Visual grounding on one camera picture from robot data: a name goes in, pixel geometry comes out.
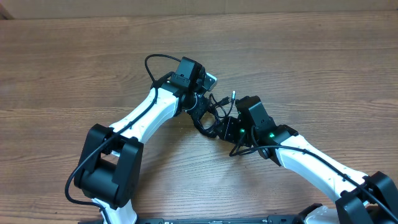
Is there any black usb cable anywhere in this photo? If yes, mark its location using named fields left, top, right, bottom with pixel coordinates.
left=193, top=90, right=238, bottom=139

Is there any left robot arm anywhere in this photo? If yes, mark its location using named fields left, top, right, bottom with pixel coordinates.
left=65, top=57, right=217, bottom=223

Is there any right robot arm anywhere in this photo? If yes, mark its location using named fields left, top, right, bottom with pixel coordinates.
left=214, top=96, right=397, bottom=223

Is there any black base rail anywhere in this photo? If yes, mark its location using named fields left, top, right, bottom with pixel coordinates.
left=77, top=214, right=312, bottom=224

